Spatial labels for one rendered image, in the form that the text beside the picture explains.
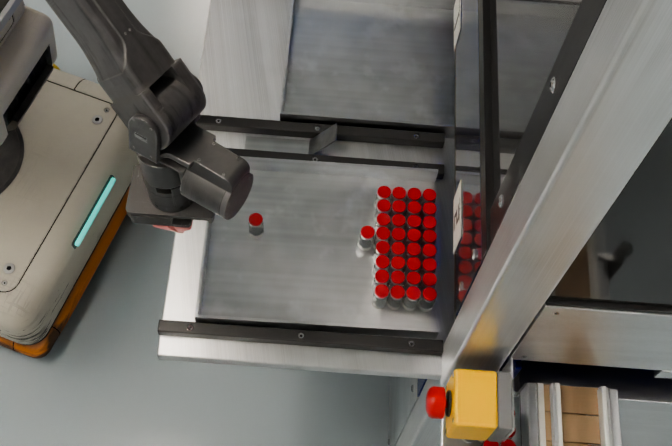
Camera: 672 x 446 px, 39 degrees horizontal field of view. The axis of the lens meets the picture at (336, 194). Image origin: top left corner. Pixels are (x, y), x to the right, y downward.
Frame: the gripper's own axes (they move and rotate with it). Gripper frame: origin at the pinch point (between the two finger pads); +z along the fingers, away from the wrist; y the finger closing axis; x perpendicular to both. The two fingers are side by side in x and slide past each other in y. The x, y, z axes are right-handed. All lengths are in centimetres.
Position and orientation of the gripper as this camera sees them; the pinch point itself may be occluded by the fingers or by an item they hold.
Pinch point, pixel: (181, 225)
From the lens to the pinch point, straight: 121.2
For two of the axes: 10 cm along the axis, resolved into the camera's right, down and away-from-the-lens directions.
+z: -0.4, 4.7, 8.8
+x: 0.7, -8.8, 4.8
